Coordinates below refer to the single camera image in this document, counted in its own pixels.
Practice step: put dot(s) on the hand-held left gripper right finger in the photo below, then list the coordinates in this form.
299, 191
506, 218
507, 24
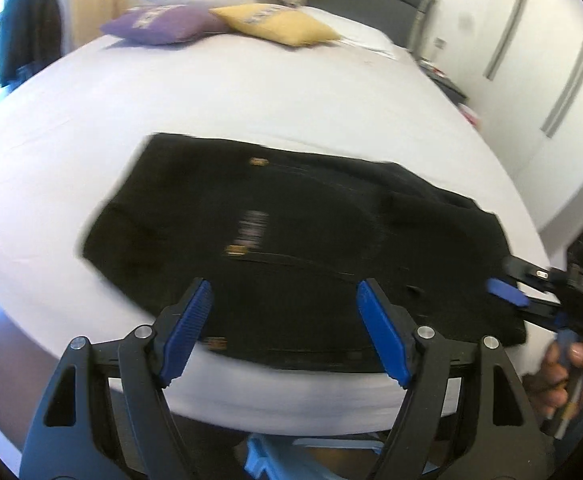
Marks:
381, 335

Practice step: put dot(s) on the striped round container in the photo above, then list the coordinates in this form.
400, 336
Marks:
471, 116

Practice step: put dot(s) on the person's right hand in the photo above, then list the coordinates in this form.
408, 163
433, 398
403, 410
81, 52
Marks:
551, 390

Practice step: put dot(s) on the yellow patterned cushion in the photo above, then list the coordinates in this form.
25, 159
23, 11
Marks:
276, 25

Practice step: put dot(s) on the bed with white sheet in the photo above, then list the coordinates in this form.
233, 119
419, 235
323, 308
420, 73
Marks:
221, 95

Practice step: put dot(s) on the white pillow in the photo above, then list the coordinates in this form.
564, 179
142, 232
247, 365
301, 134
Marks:
356, 35

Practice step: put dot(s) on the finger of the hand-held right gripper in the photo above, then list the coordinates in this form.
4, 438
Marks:
509, 292
531, 272

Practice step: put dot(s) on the cream curtain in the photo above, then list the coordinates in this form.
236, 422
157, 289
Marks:
101, 5

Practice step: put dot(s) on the purple patterned cushion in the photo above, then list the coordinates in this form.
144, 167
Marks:
166, 25

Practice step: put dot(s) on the dark hanging jacket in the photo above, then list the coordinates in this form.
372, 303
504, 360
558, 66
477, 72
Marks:
26, 35

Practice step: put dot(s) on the black denim pants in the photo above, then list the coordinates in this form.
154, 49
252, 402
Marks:
296, 260

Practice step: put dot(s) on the dark grey nightstand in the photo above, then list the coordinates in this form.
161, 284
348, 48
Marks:
446, 85

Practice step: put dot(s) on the wall socket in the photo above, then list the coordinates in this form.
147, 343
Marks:
440, 43

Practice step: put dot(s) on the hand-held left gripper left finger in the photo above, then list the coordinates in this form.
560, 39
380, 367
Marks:
186, 332

